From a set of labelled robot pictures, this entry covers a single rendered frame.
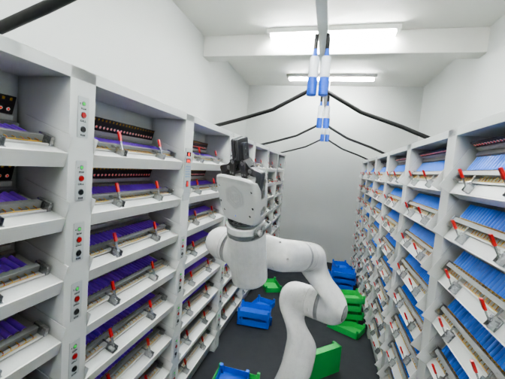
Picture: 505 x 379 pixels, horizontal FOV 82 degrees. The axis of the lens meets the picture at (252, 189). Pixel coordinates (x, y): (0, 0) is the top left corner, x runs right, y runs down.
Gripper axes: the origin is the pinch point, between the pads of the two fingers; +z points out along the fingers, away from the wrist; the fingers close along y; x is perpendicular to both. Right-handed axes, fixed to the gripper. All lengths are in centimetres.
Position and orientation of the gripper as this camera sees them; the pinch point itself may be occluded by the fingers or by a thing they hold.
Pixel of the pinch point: (240, 147)
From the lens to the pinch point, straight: 57.0
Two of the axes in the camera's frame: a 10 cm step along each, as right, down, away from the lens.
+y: -8.0, -1.9, 5.7
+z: -0.6, -9.2, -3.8
